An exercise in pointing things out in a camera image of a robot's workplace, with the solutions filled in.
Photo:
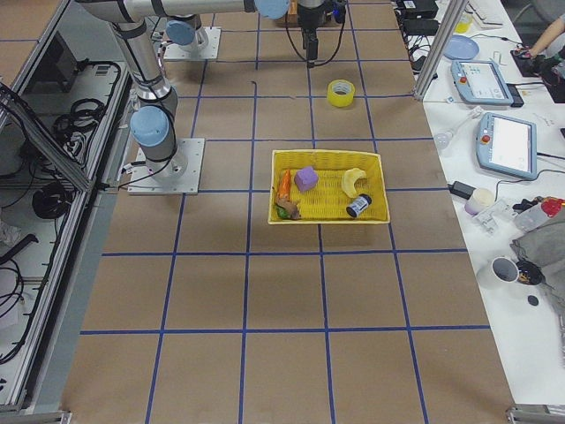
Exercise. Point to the near teach pendant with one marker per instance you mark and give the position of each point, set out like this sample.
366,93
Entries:
507,145

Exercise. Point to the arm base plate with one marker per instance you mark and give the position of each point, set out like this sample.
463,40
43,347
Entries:
181,175
173,53

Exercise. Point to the white purple cup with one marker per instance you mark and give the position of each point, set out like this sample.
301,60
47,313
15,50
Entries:
480,200

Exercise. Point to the aluminium frame post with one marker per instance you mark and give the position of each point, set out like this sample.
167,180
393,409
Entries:
447,26

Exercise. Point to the far teach pendant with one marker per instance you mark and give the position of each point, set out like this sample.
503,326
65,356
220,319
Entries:
480,82

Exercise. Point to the orange toy carrot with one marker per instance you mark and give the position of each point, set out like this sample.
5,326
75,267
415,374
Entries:
283,191

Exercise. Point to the yellow plastic basket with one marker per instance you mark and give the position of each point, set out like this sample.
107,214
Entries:
326,202

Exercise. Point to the brown toy animal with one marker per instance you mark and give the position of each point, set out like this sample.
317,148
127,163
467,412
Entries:
287,210

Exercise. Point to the teach pendant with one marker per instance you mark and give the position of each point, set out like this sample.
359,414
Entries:
507,145
480,82

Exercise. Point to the blue plate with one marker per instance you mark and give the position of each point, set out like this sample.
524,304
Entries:
461,47

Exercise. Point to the black white can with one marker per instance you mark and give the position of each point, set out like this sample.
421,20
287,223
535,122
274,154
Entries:
359,205

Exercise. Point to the black bowl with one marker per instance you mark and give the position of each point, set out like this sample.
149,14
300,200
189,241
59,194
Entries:
529,273

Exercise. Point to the purple foam cube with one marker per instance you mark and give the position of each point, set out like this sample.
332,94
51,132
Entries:
306,179

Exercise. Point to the yellow tape roll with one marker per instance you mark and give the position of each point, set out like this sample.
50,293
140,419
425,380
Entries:
340,93

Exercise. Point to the yellow toy banana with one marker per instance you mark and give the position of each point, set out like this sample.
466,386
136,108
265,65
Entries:
349,179

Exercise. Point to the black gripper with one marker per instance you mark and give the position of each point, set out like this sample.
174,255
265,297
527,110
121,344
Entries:
309,18

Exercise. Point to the white mug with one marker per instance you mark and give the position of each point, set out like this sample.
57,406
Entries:
497,273

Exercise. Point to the black power adapter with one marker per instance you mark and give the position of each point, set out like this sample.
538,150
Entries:
461,190

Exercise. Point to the grey cloth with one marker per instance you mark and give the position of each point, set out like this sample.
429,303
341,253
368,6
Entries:
545,248

